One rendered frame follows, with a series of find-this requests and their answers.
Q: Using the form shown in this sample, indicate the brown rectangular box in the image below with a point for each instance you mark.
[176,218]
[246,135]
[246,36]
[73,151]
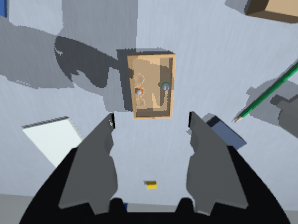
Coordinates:
[277,10]

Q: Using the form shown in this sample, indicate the green pencil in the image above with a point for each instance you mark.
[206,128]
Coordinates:
[269,91]

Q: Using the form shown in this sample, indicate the dark blue flat rectangular block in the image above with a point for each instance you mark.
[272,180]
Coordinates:
[226,133]

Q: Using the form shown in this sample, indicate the wooden ball maze puzzle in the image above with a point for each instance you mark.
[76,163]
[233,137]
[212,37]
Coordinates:
[152,84]

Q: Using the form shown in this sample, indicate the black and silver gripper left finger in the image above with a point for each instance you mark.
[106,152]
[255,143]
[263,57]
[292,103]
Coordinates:
[83,183]

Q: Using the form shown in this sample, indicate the grey mug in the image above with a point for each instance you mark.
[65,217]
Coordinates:
[287,121]

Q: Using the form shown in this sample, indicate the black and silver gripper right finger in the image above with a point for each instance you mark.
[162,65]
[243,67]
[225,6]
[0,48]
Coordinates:
[223,184]

